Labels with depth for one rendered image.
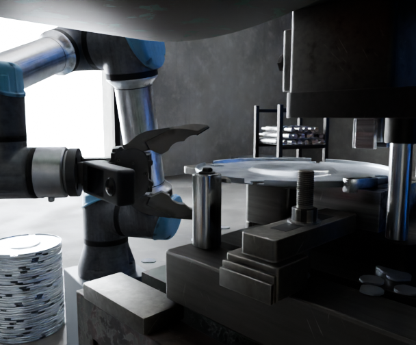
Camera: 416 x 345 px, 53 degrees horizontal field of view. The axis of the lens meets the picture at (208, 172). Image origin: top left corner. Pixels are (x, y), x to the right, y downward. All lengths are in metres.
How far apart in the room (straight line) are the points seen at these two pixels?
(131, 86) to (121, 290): 0.50
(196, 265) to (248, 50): 7.10
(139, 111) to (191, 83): 5.55
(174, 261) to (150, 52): 0.53
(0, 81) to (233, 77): 6.62
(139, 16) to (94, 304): 0.41
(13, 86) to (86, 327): 0.34
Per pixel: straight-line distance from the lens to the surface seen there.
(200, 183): 0.49
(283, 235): 0.39
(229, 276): 0.39
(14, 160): 0.63
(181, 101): 6.34
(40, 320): 1.84
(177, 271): 0.49
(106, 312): 0.57
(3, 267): 1.77
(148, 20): 0.28
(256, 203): 0.62
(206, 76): 6.72
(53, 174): 0.61
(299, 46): 0.54
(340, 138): 8.11
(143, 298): 0.54
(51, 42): 0.93
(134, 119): 0.95
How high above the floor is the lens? 0.86
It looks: 7 degrees down
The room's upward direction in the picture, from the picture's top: straight up
